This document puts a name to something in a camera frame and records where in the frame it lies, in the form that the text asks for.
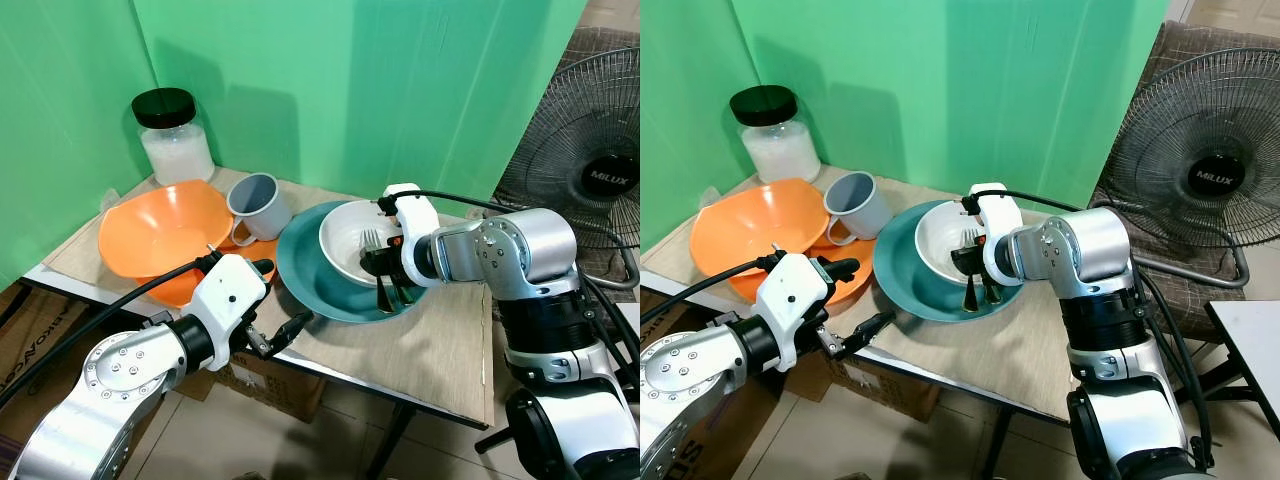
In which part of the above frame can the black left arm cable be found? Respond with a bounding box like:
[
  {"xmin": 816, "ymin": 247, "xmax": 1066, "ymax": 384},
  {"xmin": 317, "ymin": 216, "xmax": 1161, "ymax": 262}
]
[
  {"xmin": 640, "ymin": 252, "xmax": 787, "ymax": 326},
  {"xmin": 0, "ymin": 247, "xmax": 223, "ymax": 406}
]

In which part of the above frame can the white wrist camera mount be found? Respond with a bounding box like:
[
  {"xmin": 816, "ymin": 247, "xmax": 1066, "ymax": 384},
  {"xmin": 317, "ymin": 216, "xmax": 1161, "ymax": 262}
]
[
  {"xmin": 188, "ymin": 254, "xmax": 270, "ymax": 363},
  {"xmin": 383, "ymin": 183, "xmax": 442, "ymax": 290},
  {"xmin": 967, "ymin": 182, "xmax": 1027, "ymax": 288},
  {"xmin": 755, "ymin": 252, "xmax": 834, "ymax": 372}
]

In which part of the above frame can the glass jar black lid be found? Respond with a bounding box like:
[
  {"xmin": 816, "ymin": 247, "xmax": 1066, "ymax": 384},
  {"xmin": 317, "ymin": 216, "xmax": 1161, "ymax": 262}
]
[
  {"xmin": 729, "ymin": 85, "xmax": 824, "ymax": 187},
  {"xmin": 132, "ymin": 88, "xmax": 217, "ymax": 187}
]

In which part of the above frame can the black table leg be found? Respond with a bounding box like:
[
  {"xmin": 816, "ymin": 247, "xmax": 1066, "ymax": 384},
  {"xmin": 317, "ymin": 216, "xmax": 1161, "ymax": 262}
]
[
  {"xmin": 364, "ymin": 400, "xmax": 417, "ymax": 480},
  {"xmin": 979, "ymin": 414, "xmax": 1017, "ymax": 480}
]

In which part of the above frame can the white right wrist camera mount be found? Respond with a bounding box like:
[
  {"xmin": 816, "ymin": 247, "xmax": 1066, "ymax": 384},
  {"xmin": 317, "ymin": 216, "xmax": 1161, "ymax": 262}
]
[
  {"xmin": 967, "ymin": 182, "xmax": 1027, "ymax": 288},
  {"xmin": 383, "ymin": 183, "xmax": 442, "ymax": 290}
]

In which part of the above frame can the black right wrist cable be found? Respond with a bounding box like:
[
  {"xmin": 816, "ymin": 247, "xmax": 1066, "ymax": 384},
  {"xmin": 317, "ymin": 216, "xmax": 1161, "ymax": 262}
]
[
  {"xmin": 377, "ymin": 189, "xmax": 533, "ymax": 218},
  {"xmin": 961, "ymin": 189, "xmax": 1089, "ymax": 215}
]

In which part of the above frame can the black standing fan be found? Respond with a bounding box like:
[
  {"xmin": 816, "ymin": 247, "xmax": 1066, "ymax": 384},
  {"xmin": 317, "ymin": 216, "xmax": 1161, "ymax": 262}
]
[
  {"xmin": 1088, "ymin": 48, "xmax": 1280, "ymax": 292},
  {"xmin": 493, "ymin": 47, "xmax": 641, "ymax": 292}
]

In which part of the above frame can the grey mug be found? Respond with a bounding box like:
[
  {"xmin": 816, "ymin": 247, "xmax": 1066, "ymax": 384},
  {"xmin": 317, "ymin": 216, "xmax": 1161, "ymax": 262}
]
[
  {"xmin": 226, "ymin": 173, "xmax": 294, "ymax": 245},
  {"xmin": 822, "ymin": 171, "xmax": 892, "ymax": 246}
]

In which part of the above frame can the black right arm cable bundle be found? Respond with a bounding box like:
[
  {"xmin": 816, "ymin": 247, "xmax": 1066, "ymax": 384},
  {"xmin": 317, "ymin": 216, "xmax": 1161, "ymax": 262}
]
[
  {"xmin": 576, "ymin": 268, "xmax": 641, "ymax": 401},
  {"xmin": 1138, "ymin": 268, "xmax": 1218, "ymax": 473}
]

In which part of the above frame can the orange plate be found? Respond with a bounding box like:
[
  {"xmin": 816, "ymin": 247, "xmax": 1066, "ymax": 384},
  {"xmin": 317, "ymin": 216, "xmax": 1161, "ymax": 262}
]
[
  {"xmin": 148, "ymin": 234, "xmax": 282, "ymax": 308},
  {"xmin": 728, "ymin": 234, "xmax": 879, "ymax": 303}
]

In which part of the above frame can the white bowl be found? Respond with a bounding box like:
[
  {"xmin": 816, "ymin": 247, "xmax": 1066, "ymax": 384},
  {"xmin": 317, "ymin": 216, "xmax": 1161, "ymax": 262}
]
[
  {"xmin": 914, "ymin": 200, "xmax": 1001, "ymax": 287},
  {"xmin": 318, "ymin": 200, "xmax": 412, "ymax": 289}
]

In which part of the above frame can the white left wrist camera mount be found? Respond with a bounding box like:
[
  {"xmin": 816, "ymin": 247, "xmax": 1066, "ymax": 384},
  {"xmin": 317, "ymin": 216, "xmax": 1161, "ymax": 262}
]
[
  {"xmin": 188, "ymin": 254, "xmax": 270, "ymax": 363},
  {"xmin": 755, "ymin": 252, "xmax": 834, "ymax": 372}
]

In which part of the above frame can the small white table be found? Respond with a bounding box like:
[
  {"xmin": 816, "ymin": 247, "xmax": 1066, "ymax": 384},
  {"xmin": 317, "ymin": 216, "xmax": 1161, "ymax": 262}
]
[{"xmin": 1188, "ymin": 298, "xmax": 1280, "ymax": 433}]

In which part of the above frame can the orange bowl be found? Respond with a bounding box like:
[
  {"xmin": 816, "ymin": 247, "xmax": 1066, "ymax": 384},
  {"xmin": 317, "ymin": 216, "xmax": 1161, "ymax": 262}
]
[
  {"xmin": 690, "ymin": 178, "xmax": 832, "ymax": 283},
  {"xmin": 98, "ymin": 180, "xmax": 237, "ymax": 282}
]

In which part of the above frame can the green backdrop cloth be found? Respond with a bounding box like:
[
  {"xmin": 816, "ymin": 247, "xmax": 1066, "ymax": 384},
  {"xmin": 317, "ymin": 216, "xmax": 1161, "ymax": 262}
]
[
  {"xmin": 0, "ymin": 0, "xmax": 593, "ymax": 293},
  {"xmin": 640, "ymin": 0, "xmax": 1171, "ymax": 293}
]

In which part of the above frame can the teal plate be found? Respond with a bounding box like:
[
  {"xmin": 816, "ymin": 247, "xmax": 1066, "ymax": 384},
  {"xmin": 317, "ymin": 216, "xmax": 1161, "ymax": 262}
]
[
  {"xmin": 872, "ymin": 199, "xmax": 1027, "ymax": 324},
  {"xmin": 276, "ymin": 200, "xmax": 442, "ymax": 325}
]

